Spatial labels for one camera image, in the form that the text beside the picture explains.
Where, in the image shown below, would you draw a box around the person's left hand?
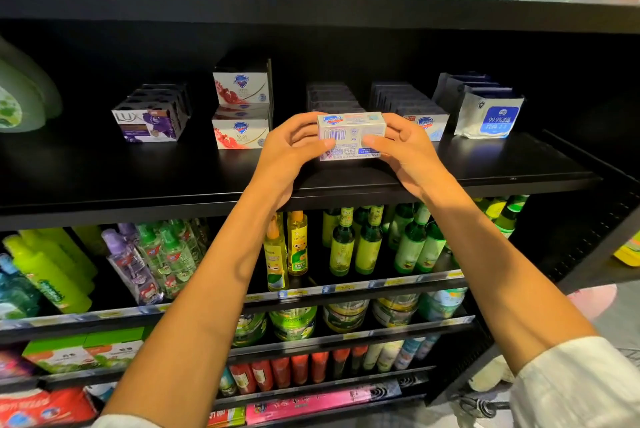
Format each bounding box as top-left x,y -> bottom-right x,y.
255,112 -> 336,206

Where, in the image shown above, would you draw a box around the person's right hand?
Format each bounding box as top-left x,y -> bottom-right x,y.
362,112 -> 453,202

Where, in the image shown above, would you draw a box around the single white pink soap box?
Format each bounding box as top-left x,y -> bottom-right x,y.
318,112 -> 387,162

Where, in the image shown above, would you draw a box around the black store shelf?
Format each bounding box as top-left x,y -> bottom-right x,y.
0,0 -> 640,428

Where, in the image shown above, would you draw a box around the black wire shopping cart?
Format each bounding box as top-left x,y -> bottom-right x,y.
455,393 -> 513,428

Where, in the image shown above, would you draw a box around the pale green pump soap bottle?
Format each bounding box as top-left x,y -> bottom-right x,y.
0,37 -> 63,134

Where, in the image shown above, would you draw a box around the person's left forearm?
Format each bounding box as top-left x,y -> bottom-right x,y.
100,182 -> 301,424

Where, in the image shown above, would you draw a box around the person's right forearm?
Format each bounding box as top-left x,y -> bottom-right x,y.
420,177 -> 599,376

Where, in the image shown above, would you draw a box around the row of white blue soap boxes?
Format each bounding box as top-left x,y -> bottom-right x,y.
370,82 -> 449,142

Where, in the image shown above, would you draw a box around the row of white pink soap boxes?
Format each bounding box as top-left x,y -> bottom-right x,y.
307,82 -> 366,116

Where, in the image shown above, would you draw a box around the row of white red soap boxes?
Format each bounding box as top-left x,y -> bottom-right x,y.
213,60 -> 273,150

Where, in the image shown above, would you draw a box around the row of white upright packs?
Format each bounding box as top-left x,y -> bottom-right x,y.
433,72 -> 524,140

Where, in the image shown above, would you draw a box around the row of purple soap boxes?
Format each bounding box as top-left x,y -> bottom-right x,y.
112,82 -> 191,144

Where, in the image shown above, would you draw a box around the green lidded wipe tub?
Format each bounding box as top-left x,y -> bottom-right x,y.
268,305 -> 319,342
232,311 -> 269,348
323,299 -> 371,334
418,287 -> 468,322
373,293 -> 421,328

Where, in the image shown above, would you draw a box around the row of white small bottles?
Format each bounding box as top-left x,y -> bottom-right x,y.
362,333 -> 441,374

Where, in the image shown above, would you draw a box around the cream white pouch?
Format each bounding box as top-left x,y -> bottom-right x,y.
468,355 -> 516,394

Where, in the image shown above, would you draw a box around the yellow detergent jug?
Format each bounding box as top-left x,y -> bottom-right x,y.
612,231 -> 640,268

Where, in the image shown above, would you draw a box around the long pink packet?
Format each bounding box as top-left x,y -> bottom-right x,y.
245,377 -> 403,426

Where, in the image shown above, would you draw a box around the green white box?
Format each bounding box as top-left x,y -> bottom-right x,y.
85,327 -> 146,369
22,335 -> 98,376

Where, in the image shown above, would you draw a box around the yellow red packets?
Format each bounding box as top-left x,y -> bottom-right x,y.
208,405 -> 247,428

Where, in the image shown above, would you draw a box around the red snack packet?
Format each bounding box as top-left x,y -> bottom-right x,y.
0,387 -> 98,428

